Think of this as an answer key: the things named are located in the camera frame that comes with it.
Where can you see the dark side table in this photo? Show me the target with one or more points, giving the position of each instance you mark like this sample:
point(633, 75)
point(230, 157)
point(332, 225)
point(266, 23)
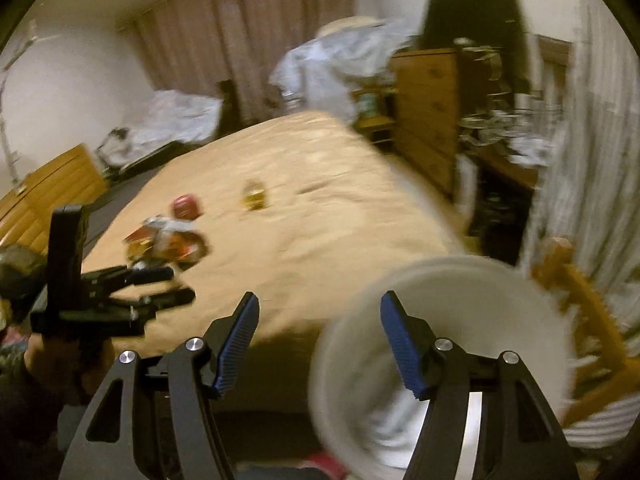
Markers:
point(504, 194)

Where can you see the red apple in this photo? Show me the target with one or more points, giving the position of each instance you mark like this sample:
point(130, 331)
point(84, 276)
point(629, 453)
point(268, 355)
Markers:
point(186, 207)

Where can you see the silver plastic sheet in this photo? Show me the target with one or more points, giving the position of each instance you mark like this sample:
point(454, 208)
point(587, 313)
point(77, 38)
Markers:
point(169, 117)
point(323, 73)

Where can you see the white plastic bucket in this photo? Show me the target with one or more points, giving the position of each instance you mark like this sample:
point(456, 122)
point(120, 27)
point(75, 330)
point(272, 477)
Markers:
point(360, 407)

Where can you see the cream pillow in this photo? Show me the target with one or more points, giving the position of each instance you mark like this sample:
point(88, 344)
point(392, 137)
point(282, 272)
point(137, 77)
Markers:
point(356, 21)

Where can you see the striped cloth cover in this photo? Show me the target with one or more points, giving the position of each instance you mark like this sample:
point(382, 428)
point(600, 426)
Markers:
point(590, 189)

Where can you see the small wooden stool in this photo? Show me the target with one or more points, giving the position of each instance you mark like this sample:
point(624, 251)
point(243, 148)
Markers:
point(376, 116)

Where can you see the wooden dresser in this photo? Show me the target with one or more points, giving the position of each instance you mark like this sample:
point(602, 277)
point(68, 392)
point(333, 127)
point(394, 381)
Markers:
point(430, 100)

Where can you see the wooden headboard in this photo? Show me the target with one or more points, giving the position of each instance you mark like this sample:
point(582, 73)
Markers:
point(71, 178)

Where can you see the brown curtain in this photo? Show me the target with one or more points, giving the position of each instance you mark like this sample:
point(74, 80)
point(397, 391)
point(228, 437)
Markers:
point(193, 45)

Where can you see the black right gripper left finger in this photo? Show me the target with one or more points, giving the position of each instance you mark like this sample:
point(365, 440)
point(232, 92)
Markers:
point(152, 418)

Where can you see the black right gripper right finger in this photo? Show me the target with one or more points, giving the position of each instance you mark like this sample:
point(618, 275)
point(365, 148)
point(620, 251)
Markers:
point(518, 437)

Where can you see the black television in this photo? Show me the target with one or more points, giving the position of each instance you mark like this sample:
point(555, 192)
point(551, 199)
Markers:
point(487, 23)

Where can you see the wooden chair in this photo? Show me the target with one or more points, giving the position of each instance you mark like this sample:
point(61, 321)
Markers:
point(613, 374)

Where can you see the right silver plastic sheet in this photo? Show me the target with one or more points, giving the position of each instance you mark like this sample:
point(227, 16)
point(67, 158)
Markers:
point(323, 73)

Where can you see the yellow snack packet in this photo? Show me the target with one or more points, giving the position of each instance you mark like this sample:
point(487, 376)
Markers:
point(254, 195)

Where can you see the left silver plastic sheet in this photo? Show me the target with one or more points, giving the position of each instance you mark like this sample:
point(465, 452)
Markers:
point(169, 117)

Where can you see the person's left hand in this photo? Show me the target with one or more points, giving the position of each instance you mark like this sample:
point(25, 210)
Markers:
point(70, 370)

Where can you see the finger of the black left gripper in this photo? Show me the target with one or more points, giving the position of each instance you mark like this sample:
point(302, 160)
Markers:
point(145, 275)
point(148, 305)

